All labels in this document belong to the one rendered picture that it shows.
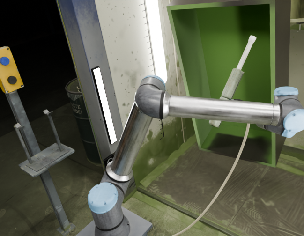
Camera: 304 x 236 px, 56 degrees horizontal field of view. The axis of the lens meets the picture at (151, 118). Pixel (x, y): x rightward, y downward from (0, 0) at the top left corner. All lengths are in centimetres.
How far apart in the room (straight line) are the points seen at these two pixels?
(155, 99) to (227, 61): 118
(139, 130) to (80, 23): 95
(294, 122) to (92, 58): 140
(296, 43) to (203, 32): 126
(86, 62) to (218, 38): 94
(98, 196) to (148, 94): 59
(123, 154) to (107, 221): 33
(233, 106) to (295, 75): 201
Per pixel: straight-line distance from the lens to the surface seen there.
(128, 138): 139
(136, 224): 166
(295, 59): 315
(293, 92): 128
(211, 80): 237
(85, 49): 205
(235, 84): 150
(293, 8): 280
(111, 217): 150
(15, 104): 207
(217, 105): 113
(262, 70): 218
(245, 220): 244
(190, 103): 112
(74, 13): 201
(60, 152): 212
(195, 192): 265
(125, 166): 150
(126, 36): 230
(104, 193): 147
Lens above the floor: 186
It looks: 28 degrees down
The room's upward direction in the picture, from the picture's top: 9 degrees counter-clockwise
